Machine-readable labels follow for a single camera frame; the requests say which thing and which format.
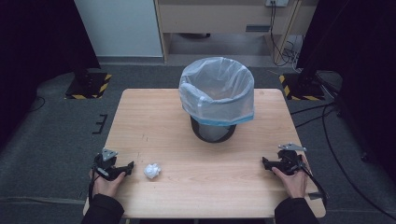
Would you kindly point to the black curtain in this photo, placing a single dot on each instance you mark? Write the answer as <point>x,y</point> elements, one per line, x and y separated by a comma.
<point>361,62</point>
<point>37,46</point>

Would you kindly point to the person's left hand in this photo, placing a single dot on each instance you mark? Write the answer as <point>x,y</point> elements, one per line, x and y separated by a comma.
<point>107,186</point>

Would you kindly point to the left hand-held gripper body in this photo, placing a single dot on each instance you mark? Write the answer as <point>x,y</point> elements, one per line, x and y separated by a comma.
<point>104,163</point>

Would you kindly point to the translucent white bin liner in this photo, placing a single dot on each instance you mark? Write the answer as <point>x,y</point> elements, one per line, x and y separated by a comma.
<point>218,90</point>

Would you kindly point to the striped black stand base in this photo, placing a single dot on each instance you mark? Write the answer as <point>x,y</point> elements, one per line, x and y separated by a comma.
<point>88,85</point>
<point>300,88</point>

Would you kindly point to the person's right hand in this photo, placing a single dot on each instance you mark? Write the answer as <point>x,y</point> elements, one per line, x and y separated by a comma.
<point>294,183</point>

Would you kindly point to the white paper ball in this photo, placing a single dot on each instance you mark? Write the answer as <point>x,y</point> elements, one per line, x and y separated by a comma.
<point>152,170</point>

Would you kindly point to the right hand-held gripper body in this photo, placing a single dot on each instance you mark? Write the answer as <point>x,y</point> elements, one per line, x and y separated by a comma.
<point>288,160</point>

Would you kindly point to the black mesh trash bin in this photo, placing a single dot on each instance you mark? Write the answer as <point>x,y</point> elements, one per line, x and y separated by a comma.
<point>213,133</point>

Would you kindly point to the white power strip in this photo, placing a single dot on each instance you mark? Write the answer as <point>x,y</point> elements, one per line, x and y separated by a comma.
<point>277,2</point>

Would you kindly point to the light wooden cabinet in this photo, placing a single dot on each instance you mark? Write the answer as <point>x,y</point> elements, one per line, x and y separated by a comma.
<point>218,18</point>

